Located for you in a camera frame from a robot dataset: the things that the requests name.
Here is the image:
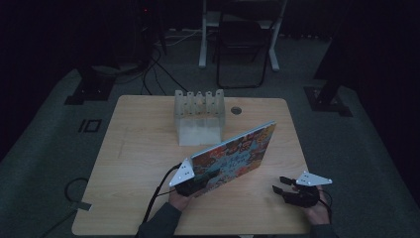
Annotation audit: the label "dark equipment stand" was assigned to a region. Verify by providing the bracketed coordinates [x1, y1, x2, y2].
[130, 0, 168, 68]

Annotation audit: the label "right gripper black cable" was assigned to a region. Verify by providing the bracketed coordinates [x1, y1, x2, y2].
[318, 187, 334, 216]

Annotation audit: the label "translucent white book rack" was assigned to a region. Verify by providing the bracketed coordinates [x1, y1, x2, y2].
[173, 88, 227, 147]

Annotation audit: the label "black floor cables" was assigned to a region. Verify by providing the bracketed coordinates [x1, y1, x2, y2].
[113, 46, 190, 97]

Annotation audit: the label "person's left hand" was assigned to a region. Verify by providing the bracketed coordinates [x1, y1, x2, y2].
[168, 189, 194, 212]

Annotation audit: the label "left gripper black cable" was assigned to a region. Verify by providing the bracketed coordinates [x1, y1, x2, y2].
[141, 162, 183, 226]

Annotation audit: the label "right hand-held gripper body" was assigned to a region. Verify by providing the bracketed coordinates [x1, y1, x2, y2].
[282, 171, 334, 209]

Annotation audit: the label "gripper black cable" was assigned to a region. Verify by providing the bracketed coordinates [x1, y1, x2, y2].
[318, 187, 334, 216]
[141, 162, 183, 226]

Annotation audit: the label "colourful picture book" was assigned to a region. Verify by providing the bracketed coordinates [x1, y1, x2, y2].
[190, 120, 277, 199]

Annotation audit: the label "black folding chair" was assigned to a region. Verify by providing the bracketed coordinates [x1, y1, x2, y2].
[215, 12, 270, 90]

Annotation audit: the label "black stand base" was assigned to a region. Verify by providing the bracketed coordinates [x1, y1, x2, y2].
[63, 64, 117, 106]
[303, 84, 354, 118]

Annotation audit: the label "grey tape piece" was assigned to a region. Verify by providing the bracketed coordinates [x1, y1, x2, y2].
[68, 200, 93, 212]

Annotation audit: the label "white desk frame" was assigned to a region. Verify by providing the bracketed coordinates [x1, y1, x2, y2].
[198, 0, 288, 72]

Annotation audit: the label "person's right hand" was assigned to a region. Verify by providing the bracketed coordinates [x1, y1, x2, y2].
[302, 184, 332, 226]

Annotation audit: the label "white floor cable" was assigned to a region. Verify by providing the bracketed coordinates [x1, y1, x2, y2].
[154, 28, 203, 48]

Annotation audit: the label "black looped floor cable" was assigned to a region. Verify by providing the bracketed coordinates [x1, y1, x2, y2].
[39, 177, 91, 238]

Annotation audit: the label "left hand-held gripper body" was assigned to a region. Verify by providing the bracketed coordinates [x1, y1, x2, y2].
[168, 157, 203, 198]

